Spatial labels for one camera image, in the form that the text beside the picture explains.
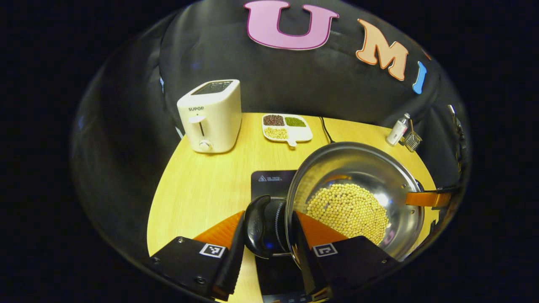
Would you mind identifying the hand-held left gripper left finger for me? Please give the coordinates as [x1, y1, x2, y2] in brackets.
[149, 210, 247, 302]

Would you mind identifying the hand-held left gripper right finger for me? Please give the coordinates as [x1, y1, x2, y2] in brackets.
[291, 210, 401, 302]

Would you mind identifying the stainless steel pot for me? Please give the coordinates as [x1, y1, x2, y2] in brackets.
[244, 142, 426, 261]

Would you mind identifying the black induction cooktop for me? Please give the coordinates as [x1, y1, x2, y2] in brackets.
[251, 170, 333, 303]

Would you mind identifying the small glass jar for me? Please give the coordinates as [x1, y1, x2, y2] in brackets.
[403, 130, 423, 152]

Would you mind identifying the small white bottle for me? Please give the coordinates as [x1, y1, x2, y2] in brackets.
[386, 113, 411, 146]

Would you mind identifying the pile of soybeans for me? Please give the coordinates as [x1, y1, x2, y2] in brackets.
[306, 183, 390, 247]

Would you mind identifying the metal stand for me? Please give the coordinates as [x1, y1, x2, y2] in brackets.
[447, 104, 468, 169]

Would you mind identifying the white divided bean dish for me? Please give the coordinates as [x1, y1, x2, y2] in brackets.
[262, 114, 313, 147]

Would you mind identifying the white toaster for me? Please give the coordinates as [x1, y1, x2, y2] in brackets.
[177, 79, 242, 154]

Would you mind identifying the black power cable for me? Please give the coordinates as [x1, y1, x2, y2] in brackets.
[319, 117, 336, 144]

